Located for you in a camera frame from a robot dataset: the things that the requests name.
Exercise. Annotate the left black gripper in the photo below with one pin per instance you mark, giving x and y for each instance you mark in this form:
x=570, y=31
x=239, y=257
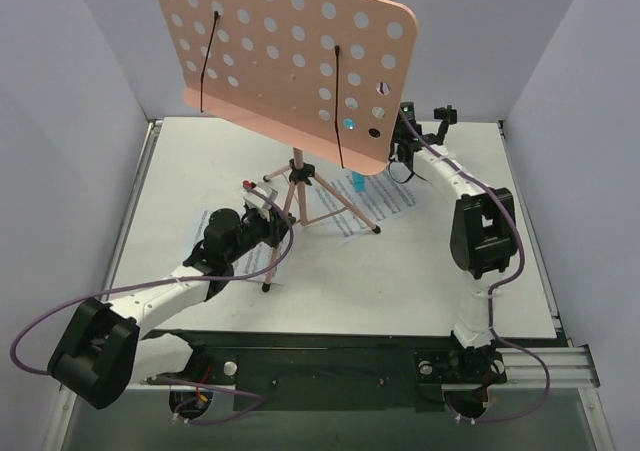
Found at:
x=275, y=229

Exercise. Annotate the blue toy microphone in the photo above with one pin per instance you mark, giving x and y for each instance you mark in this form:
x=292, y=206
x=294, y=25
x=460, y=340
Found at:
x=359, y=181

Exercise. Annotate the sheet music page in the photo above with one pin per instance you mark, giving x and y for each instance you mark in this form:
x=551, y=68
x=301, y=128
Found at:
x=220, y=246
x=383, y=200

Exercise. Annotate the pink perforated music stand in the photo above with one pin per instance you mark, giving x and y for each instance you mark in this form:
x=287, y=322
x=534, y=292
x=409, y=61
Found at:
x=321, y=76

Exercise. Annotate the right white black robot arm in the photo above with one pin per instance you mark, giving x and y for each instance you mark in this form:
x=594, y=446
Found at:
x=481, y=242

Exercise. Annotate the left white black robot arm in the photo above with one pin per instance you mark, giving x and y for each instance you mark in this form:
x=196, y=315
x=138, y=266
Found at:
x=105, y=346

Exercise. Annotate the black microphone stand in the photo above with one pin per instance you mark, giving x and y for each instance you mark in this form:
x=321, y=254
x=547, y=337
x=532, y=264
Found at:
x=447, y=116

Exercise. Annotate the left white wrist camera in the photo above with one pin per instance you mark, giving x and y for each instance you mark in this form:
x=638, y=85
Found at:
x=259, y=196

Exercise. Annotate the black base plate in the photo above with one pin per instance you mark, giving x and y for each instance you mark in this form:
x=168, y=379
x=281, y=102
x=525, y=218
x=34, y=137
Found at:
x=336, y=372

